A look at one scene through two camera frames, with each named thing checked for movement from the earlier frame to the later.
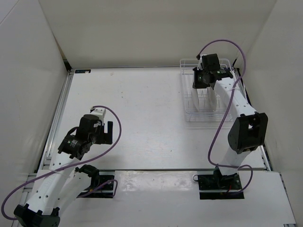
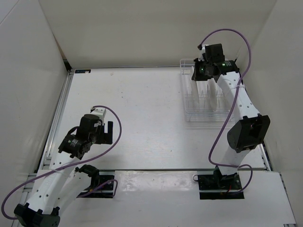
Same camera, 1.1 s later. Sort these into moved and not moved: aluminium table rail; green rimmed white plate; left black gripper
Moved: green rimmed white plate
Not moved: aluminium table rail; left black gripper
